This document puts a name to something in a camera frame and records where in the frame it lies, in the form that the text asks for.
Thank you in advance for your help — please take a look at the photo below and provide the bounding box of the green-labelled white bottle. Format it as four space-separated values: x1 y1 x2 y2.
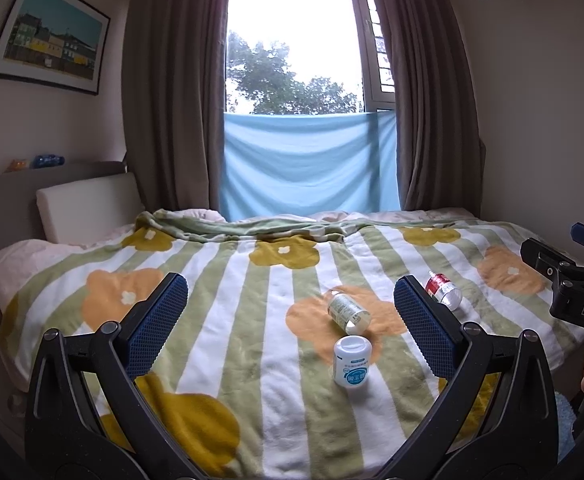
326 290 371 336

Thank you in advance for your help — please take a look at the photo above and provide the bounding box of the clear bottle with red label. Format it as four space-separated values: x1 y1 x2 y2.
424 270 464 311

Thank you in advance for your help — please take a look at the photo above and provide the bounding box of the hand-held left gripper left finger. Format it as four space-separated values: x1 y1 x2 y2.
24 272 207 480

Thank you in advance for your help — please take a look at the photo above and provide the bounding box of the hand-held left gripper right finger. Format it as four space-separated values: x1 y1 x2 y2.
378 275 560 480

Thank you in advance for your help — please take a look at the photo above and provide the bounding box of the floral striped blanket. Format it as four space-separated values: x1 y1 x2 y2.
0 208 584 480

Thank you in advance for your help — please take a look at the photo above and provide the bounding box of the light blue cloth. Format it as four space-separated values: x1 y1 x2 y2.
220 111 403 222

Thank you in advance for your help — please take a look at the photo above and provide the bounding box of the grey headboard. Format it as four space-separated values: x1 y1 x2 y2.
0 161 130 281

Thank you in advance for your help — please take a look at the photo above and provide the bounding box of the blue fluffy rug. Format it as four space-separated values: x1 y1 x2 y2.
554 391 579 456

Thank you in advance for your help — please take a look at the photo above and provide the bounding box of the white cushion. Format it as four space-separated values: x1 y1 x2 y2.
36 172 146 246

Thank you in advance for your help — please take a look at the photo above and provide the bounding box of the open window sash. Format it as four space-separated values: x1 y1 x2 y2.
348 0 397 111

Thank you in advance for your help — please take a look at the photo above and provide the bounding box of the white bottle with blue label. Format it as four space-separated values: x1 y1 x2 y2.
333 335 373 390

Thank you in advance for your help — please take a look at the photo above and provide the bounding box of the framed picture of houses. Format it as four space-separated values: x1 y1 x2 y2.
0 0 111 96

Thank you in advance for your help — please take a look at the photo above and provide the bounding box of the pink pillow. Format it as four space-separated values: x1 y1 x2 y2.
0 225 137 311

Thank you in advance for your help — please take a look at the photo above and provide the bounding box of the brown curtain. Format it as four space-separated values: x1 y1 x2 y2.
367 0 488 218
120 0 233 212

